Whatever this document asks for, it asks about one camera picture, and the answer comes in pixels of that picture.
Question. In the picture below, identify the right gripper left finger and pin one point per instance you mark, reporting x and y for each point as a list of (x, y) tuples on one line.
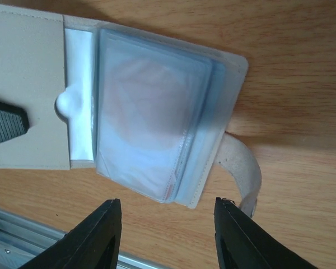
[(93, 243)]

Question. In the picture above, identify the beige card holder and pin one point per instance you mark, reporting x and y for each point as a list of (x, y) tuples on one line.
[(147, 111)]

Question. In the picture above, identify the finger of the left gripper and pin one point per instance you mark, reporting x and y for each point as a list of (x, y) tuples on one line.
[(14, 122)]

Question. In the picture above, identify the aluminium front rail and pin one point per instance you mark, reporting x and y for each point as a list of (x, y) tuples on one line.
[(22, 239)]

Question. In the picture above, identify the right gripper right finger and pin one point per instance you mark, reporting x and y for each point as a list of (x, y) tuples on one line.
[(241, 243)]

